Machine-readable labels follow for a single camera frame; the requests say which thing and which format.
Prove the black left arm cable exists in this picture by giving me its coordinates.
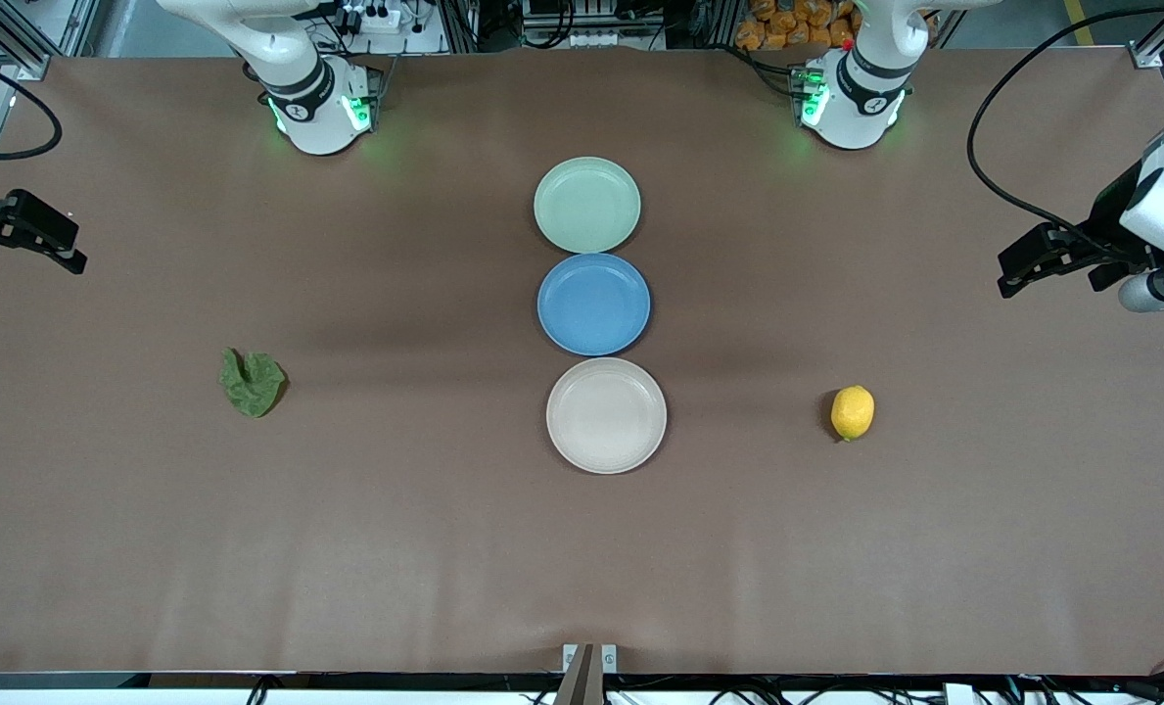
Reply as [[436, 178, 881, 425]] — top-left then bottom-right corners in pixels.
[[966, 5, 1164, 258]]

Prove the small metal bracket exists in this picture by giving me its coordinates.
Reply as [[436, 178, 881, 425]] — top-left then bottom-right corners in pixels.
[[562, 643, 620, 677]]

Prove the blue plate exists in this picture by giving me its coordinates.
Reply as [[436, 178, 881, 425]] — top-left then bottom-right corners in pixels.
[[536, 253, 652, 357]]

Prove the light green plate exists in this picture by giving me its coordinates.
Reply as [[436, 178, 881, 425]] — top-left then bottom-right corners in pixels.
[[533, 156, 643, 255]]

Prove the brown flat strip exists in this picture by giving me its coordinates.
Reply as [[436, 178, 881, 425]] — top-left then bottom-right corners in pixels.
[[553, 643, 605, 705]]

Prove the bag of orange snacks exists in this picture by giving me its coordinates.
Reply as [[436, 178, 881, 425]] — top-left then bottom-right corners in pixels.
[[735, 0, 859, 52]]

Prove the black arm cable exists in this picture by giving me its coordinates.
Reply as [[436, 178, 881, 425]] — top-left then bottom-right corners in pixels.
[[966, 5, 1164, 258], [0, 47, 64, 164]]

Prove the white electronics unit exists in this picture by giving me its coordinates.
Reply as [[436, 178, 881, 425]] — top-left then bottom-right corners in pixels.
[[521, 0, 624, 50]]

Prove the yellow lemon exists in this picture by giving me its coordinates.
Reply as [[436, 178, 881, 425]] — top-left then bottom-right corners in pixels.
[[830, 384, 876, 443]]

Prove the beige plate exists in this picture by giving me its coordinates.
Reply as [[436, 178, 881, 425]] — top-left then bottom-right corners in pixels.
[[545, 356, 669, 476]]

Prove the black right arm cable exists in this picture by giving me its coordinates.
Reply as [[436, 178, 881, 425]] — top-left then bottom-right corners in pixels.
[[0, 47, 64, 164]]

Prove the green lettuce leaf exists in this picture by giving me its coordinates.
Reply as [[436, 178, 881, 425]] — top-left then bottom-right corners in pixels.
[[218, 347, 289, 419]]

